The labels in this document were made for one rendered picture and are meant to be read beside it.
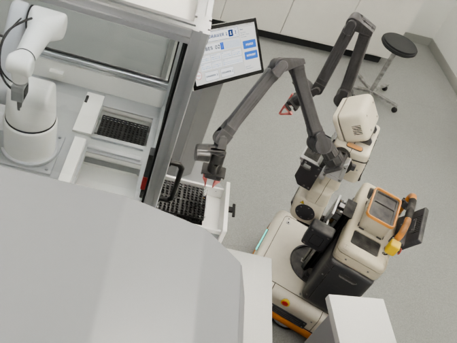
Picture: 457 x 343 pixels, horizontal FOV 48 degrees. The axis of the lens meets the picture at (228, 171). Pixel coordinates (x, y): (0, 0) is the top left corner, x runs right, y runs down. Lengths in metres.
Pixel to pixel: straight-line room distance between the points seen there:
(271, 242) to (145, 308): 2.19
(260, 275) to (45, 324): 1.53
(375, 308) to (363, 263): 0.23
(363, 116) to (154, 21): 1.33
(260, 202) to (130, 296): 2.76
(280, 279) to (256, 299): 0.73
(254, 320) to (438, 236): 2.37
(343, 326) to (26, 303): 1.67
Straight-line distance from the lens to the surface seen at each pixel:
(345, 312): 2.42
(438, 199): 4.60
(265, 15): 5.18
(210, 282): 1.07
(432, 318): 3.77
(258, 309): 2.24
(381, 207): 2.71
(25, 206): 1.04
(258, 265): 2.36
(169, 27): 1.20
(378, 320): 2.49
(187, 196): 2.33
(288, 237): 3.17
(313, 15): 5.27
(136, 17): 1.20
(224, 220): 2.22
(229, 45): 2.90
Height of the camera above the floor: 2.60
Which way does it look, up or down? 44 degrees down
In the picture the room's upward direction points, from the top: 23 degrees clockwise
